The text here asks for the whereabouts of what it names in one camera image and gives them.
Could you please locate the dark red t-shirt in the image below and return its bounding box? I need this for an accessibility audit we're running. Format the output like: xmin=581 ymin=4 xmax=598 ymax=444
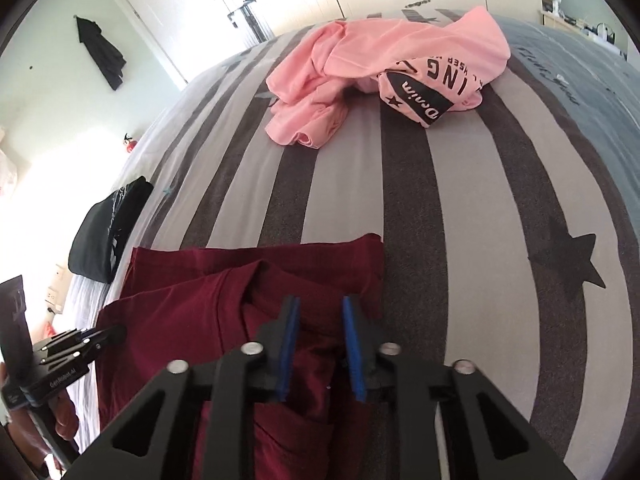
xmin=96 ymin=234 xmax=384 ymax=479

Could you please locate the person's left hand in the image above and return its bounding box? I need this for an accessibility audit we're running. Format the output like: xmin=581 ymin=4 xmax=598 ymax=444
xmin=6 ymin=390 xmax=79 ymax=472

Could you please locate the folded black garment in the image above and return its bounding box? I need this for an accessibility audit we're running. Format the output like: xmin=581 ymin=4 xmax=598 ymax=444
xmin=68 ymin=176 xmax=153 ymax=284

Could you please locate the striped star bed sheet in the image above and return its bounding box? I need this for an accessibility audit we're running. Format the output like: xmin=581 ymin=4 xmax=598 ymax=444
xmin=64 ymin=4 xmax=640 ymax=480

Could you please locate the red fire extinguisher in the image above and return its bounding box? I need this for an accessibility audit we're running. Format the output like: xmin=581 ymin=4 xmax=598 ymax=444
xmin=124 ymin=134 xmax=138 ymax=153

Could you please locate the pink printed t-shirt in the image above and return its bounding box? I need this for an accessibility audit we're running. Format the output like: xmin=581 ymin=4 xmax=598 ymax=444
xmin=266 ymin=6 xmax=511 ymax=148

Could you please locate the black hanging garment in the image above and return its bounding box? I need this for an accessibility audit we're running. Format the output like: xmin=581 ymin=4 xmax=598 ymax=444
xmin=75 ymin=15 xmax=126 ymax=91

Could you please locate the silver suitcase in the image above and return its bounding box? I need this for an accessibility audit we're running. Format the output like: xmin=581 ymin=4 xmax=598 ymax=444
xmin=227 ymin=0 xmax=276 ymax=47

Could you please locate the white room door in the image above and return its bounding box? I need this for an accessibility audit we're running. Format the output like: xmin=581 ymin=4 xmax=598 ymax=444
xmin=125 ymin=0 xmax=250 ymax=82

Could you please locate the cluttered bedside table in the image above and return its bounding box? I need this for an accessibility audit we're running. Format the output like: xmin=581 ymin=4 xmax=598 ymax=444
xmin=540 ymin=0 xmax=627 ymax=58

